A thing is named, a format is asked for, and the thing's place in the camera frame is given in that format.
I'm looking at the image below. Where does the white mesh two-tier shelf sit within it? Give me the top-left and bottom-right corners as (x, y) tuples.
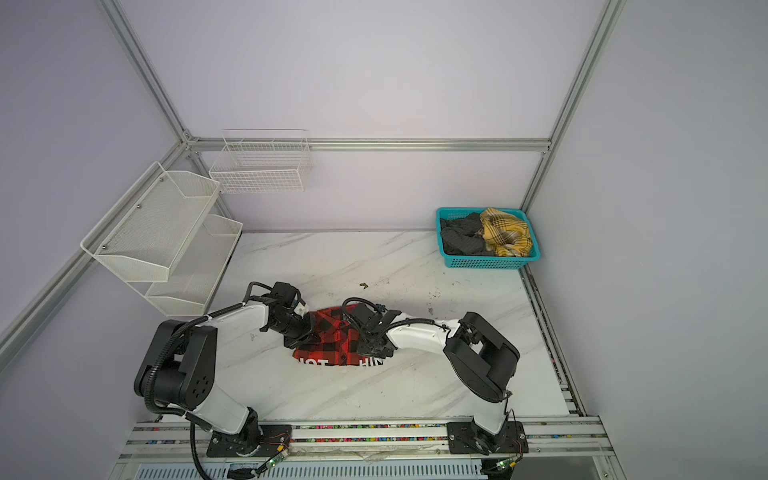
(80, 162), (243, 318)

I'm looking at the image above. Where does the red black plaid shirt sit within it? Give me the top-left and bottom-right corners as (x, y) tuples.
(292, 307), (384, 367)

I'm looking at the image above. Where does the dark grey shirt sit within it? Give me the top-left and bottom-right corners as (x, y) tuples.
(439, 212), (489, 256)

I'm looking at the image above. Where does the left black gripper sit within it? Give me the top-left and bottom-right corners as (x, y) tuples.
(269, 312), (321, 350)

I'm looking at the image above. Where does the white wire basket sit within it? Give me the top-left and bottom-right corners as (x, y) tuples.
(209, 129), (313, 194)

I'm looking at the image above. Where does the teal plastic basket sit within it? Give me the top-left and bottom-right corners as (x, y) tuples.
(436, 207), (540, 270)

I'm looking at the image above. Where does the aluminium frame profile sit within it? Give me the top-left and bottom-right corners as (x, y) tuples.
(1, 1), (625, 377)

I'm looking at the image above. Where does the left black corrugated cable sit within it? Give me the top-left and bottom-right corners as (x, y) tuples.
(143, 280), (271, 480)

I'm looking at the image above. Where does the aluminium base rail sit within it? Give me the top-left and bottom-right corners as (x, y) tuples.
(118, 416), (616, 463)

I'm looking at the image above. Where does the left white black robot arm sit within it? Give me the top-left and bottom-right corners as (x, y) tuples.
(134, 282), (315, 456)

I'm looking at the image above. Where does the yellow plaid shirt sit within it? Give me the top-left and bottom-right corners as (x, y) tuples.
(480, 208), (533, 258)

